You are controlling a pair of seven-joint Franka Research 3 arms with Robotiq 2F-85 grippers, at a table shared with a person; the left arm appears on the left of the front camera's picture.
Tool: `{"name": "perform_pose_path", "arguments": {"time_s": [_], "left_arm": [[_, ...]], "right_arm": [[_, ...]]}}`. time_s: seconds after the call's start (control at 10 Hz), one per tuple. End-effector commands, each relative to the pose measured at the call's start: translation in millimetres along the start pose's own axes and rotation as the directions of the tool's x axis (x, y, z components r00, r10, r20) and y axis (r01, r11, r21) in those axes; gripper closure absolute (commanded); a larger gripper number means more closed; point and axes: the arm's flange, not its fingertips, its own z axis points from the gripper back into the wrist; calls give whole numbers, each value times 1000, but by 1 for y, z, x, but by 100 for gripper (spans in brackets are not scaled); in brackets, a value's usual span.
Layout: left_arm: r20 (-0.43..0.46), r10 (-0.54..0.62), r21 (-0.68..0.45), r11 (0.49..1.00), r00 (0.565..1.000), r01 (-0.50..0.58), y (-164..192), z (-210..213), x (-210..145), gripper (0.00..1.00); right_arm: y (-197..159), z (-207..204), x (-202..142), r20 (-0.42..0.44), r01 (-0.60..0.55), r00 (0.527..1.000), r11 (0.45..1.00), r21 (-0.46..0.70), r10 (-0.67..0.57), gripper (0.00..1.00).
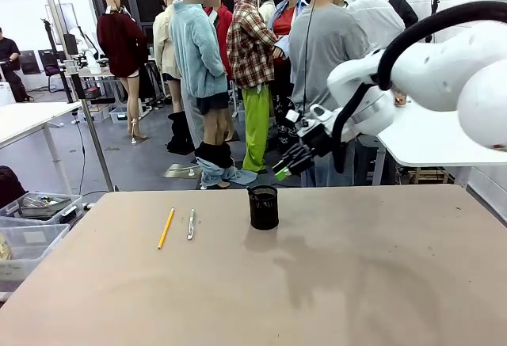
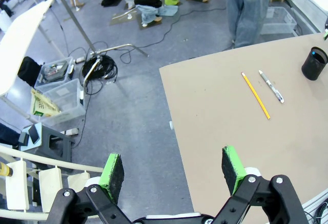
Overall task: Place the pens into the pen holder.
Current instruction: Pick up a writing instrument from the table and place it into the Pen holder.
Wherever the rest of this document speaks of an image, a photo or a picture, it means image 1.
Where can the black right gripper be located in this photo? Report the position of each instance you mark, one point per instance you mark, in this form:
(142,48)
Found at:
(315,135)

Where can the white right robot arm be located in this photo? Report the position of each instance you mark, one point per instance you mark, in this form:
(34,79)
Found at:
(431,73)

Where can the black mesh pen holder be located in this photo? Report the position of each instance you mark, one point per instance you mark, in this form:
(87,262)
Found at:
(264,207)

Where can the white silver pen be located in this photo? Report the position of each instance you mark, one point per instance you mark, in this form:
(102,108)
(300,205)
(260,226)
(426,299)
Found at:
(191,224)

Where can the person in grey sweatshirt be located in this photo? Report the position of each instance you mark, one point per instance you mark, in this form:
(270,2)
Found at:
(322,65)

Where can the mannequin in plaid hooded shirt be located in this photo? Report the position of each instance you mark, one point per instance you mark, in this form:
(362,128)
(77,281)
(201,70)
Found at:
(251,65)

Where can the mannequin in light blue fleece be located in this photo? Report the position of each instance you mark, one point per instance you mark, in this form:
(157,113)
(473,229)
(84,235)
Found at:
(202,84)

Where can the yellow pencil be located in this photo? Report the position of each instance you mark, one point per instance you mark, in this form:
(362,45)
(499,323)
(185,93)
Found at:
(166,228)

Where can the white round-cornered table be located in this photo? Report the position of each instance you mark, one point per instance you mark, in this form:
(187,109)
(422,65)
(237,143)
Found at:
(431,140)

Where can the mannequin in red jacket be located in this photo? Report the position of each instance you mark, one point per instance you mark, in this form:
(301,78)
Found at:
(222,29)

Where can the mannequin in white shirt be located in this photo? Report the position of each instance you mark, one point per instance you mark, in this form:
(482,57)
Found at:
(374,17)

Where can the mannequin in cream jacket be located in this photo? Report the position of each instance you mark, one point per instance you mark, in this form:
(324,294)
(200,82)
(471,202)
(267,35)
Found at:
(166,45)

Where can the mannequin in maroon sweater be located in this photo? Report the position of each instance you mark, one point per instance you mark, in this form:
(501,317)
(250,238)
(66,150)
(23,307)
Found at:
(120,53)

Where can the silver metal pole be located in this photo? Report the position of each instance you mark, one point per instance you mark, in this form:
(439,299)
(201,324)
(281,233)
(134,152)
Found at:
(75,77)

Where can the clear bin with metal parts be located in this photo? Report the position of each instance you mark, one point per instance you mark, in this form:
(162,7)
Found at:
(41,205)

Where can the black office chair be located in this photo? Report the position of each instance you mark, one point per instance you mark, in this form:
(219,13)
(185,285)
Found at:
(49,65)

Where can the white side table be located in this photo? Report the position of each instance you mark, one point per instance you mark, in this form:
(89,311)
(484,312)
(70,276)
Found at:
(27,118)

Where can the clear plastic storage bin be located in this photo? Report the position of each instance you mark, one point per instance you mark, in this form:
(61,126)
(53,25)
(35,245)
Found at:
(24,249)

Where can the seated person in black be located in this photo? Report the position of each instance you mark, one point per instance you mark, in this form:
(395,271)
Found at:
(10,65)

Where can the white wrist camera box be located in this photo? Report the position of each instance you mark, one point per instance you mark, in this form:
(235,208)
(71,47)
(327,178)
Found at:
(293,116)

